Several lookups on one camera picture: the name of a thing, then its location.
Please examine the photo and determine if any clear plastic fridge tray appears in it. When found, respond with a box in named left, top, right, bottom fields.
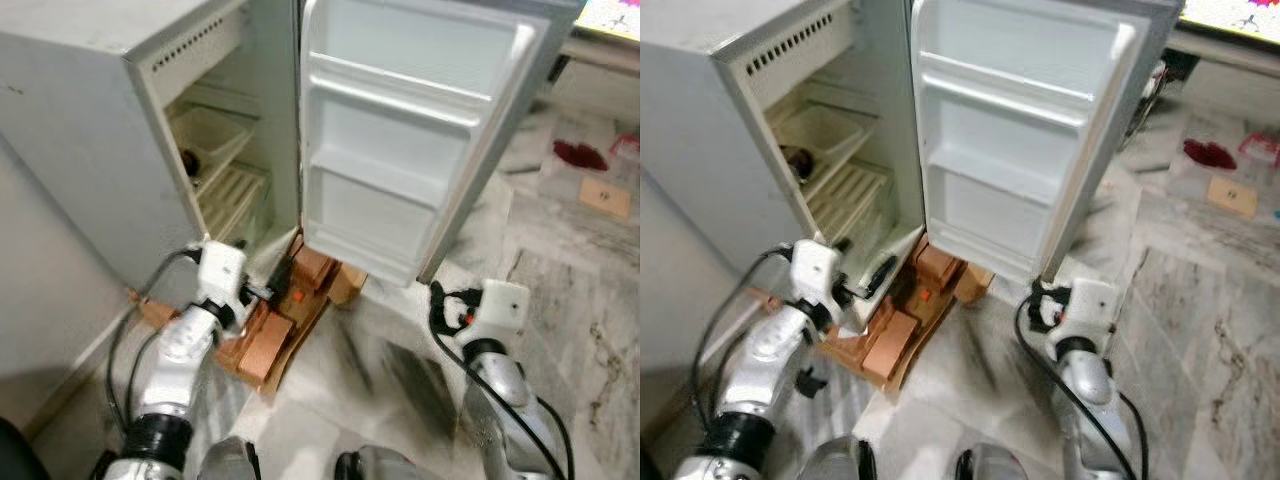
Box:
left=168, top=104, right=253, bottom=173
left=774, top=100, right=873, bottom=169

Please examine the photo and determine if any white fridge door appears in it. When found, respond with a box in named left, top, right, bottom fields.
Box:
left=908, top=0, right=1187, bottom=287
left=298, top=0, right=587, bottom=289

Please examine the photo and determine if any white mini fridge body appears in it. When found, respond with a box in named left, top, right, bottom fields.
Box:
left=0, top=0, right=303, bottom=303
left=640, top=0, right=927, bottom=323

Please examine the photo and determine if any tan wooden block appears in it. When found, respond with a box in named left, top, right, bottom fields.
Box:
left=952, top=262, right=994, bottom=307
left=326, top=264, right=367, bottom=307

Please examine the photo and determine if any grey robot right leg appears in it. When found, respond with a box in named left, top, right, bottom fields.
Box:
left=955, top=444, right=1033, bottom=480
left=334, top=445, right=423, bottom=480

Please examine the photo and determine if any grey robot leg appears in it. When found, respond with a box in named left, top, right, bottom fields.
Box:
left=334, top=445, right=423, bottom=480
left=196, top=436, right=263, bottom=480
left=800, top=436, right=877, bottom=480
left=955, top=444, right=1033, bottom=480

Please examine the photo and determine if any grey robot left leg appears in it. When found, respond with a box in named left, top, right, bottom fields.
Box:
left=800, top=436, right=877, bottom=480
left=196, top=436, right=263, bottom=480

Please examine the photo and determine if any small brown cardboard piece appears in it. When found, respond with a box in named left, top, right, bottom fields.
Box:
left=1206, top=177, right=1260, bottom=220
left=578, top=177, right=634, bottom=221

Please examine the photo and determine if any grey television stand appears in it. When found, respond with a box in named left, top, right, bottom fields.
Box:
left=1130, top=28, right=1280, bottom=133
left=545, top=34, right=641, bottom=129

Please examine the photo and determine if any bright television screen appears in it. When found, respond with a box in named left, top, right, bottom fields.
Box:
left=574, top=0, right=641, bottom=44
left=1180, top=0, right=1280, bottom=44

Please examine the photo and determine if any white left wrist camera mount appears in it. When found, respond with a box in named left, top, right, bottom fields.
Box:
left=790, top=240, right=843, bottom=307
left=196, top=240, right=250, bottom=307

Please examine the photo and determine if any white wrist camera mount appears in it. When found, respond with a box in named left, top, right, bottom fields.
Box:
left=196, top=240, right=250, bottom=307
left=468, top=279, right=531, bottom=337
left=790, top=240, right=843, bottom=307
left=1062, top=278, right=1122, bottom=337

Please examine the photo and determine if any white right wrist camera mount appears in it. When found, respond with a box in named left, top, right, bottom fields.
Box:
left=1062, top=278, right=1122, bottom=337
left=468, top=279, right=531, bottom=337

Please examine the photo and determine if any white wire fridge shelf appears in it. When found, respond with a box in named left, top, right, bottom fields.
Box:
left=804, top=160, right=891, bottom=243
left=198, top=164, right=271, bottom=239

